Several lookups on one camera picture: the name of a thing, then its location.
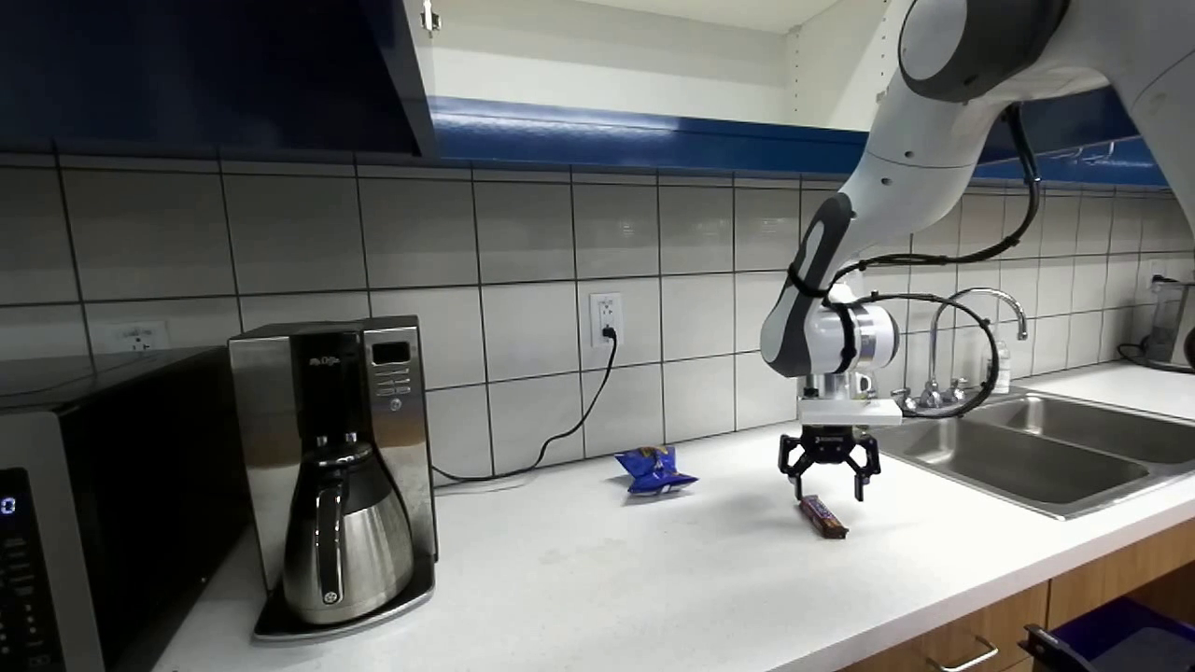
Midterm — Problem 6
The steel coffee carafe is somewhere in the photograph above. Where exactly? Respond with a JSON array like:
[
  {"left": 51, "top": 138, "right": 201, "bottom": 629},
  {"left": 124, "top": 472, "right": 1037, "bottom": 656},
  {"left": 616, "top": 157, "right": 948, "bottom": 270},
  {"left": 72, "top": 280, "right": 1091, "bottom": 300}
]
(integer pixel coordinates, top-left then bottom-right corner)
[{"left": 276, "top": 431, "right": 420, "bottom": 632}]

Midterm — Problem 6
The dark countertop appliance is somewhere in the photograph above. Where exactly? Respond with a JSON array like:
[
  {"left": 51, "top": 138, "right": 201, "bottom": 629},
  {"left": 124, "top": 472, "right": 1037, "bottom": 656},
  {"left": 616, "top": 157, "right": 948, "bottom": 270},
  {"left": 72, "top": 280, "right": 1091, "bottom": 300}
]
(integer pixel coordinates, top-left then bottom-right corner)
[{"left": 1115, "top": 270, "right": 1195, "bottom": 379}]

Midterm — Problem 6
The white wall outlet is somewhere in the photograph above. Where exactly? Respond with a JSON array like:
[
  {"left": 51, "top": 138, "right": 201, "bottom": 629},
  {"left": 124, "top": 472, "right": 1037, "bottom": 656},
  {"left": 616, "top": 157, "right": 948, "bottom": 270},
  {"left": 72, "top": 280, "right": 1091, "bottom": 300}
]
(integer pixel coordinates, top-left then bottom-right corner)
[{"left": 586, "top": 288, "right": 630, "bottom": 355}]

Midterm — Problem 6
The blue chip bag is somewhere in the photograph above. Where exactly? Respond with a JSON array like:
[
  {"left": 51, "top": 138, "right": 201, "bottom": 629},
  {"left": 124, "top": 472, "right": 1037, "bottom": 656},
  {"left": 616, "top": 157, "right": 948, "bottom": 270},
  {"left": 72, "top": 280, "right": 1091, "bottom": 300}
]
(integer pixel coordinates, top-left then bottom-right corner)
[{"left": 613, "top": 443, "right": 702, "bottom": 505}]

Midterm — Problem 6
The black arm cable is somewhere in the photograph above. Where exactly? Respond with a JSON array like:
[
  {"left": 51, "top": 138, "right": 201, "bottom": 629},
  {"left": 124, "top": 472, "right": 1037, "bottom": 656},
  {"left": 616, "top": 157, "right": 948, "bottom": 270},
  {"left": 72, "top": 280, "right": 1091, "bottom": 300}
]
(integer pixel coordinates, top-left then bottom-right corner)
[
  {"left": 852, "top": 288, "right": 1006, "bottom": 421},
  {"left": 825, "top": 100, "right": 1044, "bottom": 293}
]

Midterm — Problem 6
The black power cord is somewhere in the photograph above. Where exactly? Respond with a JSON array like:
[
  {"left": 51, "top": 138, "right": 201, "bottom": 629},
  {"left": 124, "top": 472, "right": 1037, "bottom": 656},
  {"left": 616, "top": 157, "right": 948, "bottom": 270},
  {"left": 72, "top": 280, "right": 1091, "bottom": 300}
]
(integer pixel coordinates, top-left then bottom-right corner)
[{"left": 427, "top": 325, "right": 623, "bottom": 488}]

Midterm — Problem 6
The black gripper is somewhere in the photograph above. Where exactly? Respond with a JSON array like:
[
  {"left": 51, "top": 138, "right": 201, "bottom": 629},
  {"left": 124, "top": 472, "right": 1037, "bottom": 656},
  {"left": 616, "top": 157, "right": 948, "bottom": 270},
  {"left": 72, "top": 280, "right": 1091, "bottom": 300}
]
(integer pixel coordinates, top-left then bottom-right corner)
[{"left": 778, "top": 421, "right": 886, "bottom": 508}]

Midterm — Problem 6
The black microwave oven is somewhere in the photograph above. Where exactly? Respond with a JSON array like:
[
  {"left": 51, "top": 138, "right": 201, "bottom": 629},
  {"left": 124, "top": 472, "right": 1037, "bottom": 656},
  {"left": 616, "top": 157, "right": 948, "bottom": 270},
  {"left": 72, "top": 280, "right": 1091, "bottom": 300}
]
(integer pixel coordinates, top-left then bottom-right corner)
[{"left": 0, "top": 342, "right": 254, "bottom": 672}]

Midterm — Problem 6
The metal drawer handle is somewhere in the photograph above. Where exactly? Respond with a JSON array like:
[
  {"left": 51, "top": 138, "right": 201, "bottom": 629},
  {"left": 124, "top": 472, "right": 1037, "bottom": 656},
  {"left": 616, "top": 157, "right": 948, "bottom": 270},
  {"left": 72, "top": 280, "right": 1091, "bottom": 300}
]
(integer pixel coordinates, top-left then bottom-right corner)
[{"left": 923, "top": 636, "right": 1006, "bottom": 672}]

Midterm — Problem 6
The stainless steel sink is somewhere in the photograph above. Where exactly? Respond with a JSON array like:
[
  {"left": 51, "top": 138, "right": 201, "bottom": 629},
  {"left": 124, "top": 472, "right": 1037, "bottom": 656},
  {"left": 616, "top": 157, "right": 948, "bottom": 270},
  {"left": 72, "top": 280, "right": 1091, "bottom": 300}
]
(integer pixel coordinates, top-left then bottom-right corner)
[{"left": 871, "top": 384, "right": 1195, "bottom": 523}]

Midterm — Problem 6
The dark blue bin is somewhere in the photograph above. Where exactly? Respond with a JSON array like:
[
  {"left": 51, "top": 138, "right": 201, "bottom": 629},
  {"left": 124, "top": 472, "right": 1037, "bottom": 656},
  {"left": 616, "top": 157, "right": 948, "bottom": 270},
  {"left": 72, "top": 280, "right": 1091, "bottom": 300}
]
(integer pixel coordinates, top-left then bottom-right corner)
[{"left": 1017, "top": 594, "right": 1195, "bottom": 672}]

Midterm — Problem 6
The wooden lower cabinet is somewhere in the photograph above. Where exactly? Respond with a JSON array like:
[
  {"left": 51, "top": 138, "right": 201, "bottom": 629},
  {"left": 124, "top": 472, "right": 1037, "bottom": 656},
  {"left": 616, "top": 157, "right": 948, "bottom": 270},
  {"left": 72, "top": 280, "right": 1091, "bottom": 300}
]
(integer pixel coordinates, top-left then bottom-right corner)
[{"left": 840, "top": 518, "right": 1195, "bottom": 672}]

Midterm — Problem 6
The brown candy bar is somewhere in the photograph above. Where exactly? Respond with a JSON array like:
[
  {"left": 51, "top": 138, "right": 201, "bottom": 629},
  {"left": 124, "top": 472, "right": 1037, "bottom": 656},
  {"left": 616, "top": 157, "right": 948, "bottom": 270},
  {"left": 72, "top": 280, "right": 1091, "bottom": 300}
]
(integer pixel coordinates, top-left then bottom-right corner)
[{"left": 796, "top": 488, "right": 855, "bottom": 544}]

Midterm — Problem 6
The chrome sink faucet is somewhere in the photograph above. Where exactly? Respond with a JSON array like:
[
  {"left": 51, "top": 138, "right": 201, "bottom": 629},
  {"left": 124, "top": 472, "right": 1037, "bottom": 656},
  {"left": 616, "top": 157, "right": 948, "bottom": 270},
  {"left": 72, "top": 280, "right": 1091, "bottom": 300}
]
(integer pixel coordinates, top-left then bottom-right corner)
[{"left": 925, "top": 283, "right": 1035, "bottom": 403}]

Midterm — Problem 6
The open white upper cabinet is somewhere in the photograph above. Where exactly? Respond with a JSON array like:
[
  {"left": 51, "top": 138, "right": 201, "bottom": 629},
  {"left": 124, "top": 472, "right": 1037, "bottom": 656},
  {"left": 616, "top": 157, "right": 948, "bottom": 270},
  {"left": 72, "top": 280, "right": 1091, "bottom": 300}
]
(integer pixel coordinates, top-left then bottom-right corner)
[{"left": 397, "top": 0, "right": 1195, "bottom": 196}]

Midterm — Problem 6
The blue cabinet door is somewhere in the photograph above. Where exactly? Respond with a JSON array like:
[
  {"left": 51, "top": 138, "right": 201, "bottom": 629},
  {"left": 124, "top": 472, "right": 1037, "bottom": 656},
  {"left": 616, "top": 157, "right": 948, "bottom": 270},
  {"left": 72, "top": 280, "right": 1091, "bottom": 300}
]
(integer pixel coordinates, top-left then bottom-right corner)
[{"left": 0, "top": 0, "right": 438, "bottom": 166}]

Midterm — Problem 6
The black steel coffee maker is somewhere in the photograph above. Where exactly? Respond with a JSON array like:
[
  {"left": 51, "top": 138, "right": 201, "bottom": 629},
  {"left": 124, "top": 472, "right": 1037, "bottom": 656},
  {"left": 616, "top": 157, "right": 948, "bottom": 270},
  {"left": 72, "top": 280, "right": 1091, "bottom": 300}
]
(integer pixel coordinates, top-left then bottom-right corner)
[{"left": 225, "top": 314, "right": 445, "bottom": 647}]

